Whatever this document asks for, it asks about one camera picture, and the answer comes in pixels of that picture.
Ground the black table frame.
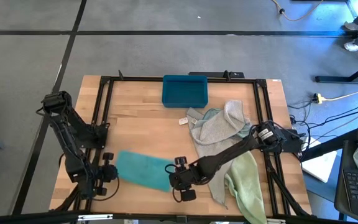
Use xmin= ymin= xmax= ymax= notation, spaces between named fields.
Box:
xmin=50 ymin=70 xmax=313 ymax=218

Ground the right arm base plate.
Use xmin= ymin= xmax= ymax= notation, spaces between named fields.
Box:
xmin=257 ymin=126 xmax=304 ymax=154

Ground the green microfiber towel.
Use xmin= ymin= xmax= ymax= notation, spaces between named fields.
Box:
xmin=224 ymin=151 xmax=269 ymax=224

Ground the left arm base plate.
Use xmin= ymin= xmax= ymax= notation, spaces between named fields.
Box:
xmin=73 ymin=123 xmax=109 ymax=149

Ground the yellow power plug cable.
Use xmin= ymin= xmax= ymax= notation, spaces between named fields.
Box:
xmin=313 ymin=90 xmax=358 ymax=105

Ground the light blue microfiber towel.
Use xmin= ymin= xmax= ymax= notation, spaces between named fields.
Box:
xmin=202 ymin=108 xmax=253 ymax=139

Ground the yellow floor cable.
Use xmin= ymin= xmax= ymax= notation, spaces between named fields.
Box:
xmin=271 ymin=0 xmax=324 ymax=22

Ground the blue plastic bin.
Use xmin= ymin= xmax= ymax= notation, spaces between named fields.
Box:
xmin=162 ymin=74 xmax=209 ymax=109

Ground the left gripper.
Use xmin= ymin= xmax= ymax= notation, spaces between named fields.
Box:
xmin=95 ymin=152 xmax=119 ymax=197

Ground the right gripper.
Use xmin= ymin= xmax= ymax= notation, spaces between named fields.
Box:
xmin=168 ymin=156 xmax=203 ymax=202

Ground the grey waffle towel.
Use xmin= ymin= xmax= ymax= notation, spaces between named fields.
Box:
xmin=186 ymin=107 xmax=245 ymax=207
xmin=196 ymin=99 xmax=252 ymax=146

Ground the black bar behind table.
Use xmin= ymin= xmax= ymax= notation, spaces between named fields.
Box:
xmin=188 ymin=71 xmax=246 ymax=79

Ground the black stand leg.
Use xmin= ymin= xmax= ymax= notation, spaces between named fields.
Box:
xmin=314 ymin=57 xmax=358 ymax=84

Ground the teal microfiber towel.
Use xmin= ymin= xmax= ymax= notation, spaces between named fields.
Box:
xmin=115 ymin=150 xmax=175 ymax=193

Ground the person's shoe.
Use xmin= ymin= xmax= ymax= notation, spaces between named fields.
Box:
xmin=343 ymin=21 xmax=358 ymax=34
xmin=343 ymin=40 xmax=358 ymax=52

